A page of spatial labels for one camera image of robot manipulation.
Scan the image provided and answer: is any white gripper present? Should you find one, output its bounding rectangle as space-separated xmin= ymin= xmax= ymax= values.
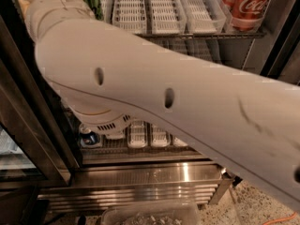
xmin=18 ymin=0 xmax=94 ymax=41

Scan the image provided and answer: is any top wire shelf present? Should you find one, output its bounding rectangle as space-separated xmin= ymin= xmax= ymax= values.
xmin=137 ymin=32 xmax=266 ymax=40

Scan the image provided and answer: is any clear plastic bin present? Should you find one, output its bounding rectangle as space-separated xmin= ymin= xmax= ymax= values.
xmin=100 ymin=202 xmax=202 ymax=225

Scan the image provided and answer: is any front red cola can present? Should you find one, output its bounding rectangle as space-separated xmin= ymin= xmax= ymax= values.
xmin=232 ymin=0 xmax=268 ymax=31

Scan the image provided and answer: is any orange cable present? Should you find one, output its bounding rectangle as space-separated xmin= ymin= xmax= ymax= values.
xmin=262 ymin=211 xmax=298 ymax=225

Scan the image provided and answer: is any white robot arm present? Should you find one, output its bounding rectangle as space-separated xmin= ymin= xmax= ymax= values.
xmin=18 ymin=0 xmax=300 ymax=211

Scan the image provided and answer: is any left glass fridge door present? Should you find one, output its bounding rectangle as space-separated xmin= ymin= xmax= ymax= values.
xmin=0 ymin=18 xmax=79 ymax=190

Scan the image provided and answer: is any front blue soda can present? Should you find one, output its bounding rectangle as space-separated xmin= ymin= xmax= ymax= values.
xmin=79 ymin=124 xmax=100 ymax=147

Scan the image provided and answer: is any shelf tray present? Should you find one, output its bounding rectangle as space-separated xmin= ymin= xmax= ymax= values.
xmin=155 ymin=39 xmax=188 ymax=55
xmin=172 ymin=136 xmax=188 ymax=147
xmin=187 ymin=39 xmax=221 ymax=64
xmin=127 ymin=119 xmax=148 ymax=149
xmin=181 ymin=0 xmax=226 ymax=34
xmin=106 ymin=130 xmax=126 ymax=140
xmin=148 ymin=0 xmax=187 ymax=35
xmin=112 ymin=0 xmax=147 ymax=34
xmin=150 ymin=125 xmax=171 ymax=147

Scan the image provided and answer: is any fridge base grille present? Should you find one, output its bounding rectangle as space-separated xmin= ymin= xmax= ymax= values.
xmin=38 ymin=161 xmax=233 ymax=213

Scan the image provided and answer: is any open right fridge door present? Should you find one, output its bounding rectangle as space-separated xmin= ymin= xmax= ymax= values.
xmin=242 ymin=0 xmax=300 ymax=85

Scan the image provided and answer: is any bottom wire shelf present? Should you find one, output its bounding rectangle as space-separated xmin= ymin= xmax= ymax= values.
xmin=82 ymin=141 xmax=198 ymax=155

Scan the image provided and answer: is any wire shelf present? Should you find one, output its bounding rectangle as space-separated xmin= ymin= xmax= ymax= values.
xmin=82 ymin=141 xmax=198 ymax=155
xmin=137 ymin=32 xmax=266 ymax=40

